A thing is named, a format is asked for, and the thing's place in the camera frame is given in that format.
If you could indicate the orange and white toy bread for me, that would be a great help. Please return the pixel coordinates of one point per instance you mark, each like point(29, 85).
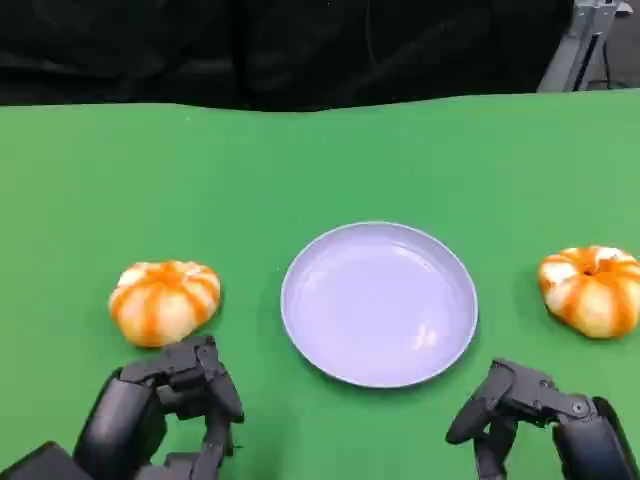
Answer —
point(592, 292)
point(162, 302)

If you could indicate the green table cloth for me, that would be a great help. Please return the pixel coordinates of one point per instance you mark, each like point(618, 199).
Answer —
point(320, 170)

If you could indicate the lilac plate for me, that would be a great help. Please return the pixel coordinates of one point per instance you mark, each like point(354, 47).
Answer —
point(380, 305)

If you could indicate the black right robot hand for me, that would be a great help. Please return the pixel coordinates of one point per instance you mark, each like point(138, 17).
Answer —
point(580, 435)

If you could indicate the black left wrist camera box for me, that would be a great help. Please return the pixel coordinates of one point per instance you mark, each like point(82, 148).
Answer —
point(37, 462)

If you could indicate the black backdrop curtain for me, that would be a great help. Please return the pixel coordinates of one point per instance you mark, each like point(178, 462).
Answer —
point(280, 50)

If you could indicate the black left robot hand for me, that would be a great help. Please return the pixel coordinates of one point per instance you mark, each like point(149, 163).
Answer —
point(120, 425)

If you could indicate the grey metal frame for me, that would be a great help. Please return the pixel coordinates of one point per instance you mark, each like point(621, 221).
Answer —
point(575, 45)

